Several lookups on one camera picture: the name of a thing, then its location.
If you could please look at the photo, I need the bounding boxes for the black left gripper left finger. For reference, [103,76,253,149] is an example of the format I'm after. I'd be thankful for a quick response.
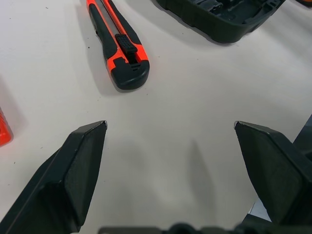
[0,120,108,234]

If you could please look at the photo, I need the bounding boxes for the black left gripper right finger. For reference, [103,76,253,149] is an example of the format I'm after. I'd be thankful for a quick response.
[234,120,312,234]

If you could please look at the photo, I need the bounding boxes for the orange object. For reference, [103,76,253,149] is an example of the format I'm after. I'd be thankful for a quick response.
[0,107,14,148]

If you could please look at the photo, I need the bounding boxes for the orange black utility knife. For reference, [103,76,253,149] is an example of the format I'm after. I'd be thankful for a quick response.
[85,0,150,91]

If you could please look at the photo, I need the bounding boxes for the black tool case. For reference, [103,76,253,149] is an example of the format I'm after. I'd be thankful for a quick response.
[151,0,297,44]

